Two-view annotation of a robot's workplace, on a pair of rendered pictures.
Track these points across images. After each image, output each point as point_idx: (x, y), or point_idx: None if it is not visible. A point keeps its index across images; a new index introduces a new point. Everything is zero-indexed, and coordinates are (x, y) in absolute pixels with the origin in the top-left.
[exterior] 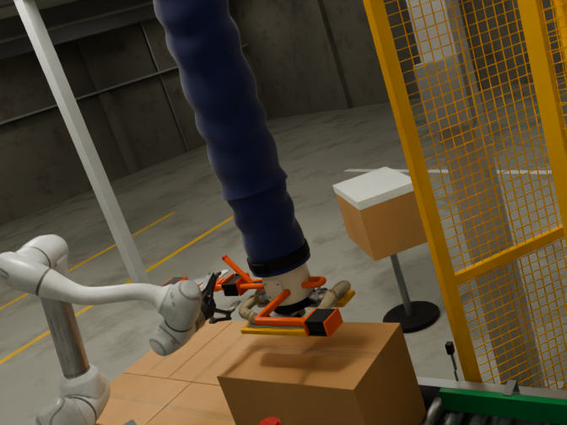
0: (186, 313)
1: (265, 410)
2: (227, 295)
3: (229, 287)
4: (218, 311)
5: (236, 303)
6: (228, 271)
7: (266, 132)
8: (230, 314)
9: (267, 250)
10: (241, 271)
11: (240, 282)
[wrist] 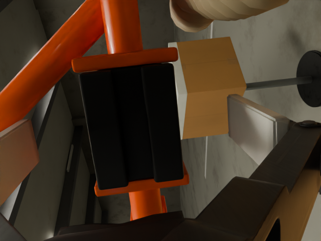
0: None
1: None
2: (175, 157)
3: (112, 125)
4: (273, 192)
5: (236, 111)
6: (22, 122)
7: None
8: (315, 123)
9: None
10: (41, 49)
11: (101, 54)
